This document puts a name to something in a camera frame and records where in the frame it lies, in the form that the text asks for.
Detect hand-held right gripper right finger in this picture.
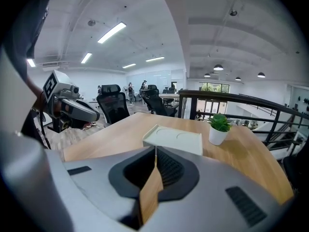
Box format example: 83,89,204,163
144,145,286,232

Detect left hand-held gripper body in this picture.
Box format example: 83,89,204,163
42,69,82,133

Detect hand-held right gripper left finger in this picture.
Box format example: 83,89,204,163
63,145,159,229

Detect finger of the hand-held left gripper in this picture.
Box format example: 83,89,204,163
61,98,101,122

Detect grey drawer box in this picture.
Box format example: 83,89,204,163
142,124,203,156

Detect person's left forearm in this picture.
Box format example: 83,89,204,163
24,75,48,112

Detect person's left hand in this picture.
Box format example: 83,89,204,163
52,99,72,119

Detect black mesh office chair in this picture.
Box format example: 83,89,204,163
96,84,131,128

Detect green plant in white pot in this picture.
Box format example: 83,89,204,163
207,113,233,146

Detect person's black clothing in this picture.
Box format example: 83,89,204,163
0,0,54,145

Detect black metal railing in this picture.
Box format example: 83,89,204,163
177,89,309,152

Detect light wooden desk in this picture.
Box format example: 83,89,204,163
158,93,181,106

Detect window with green view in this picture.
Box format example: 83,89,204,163
199,82,230,94

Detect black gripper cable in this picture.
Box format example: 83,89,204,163
38,92,53,150

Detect white wall panel black pegs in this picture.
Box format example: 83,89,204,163
286,84,309,122

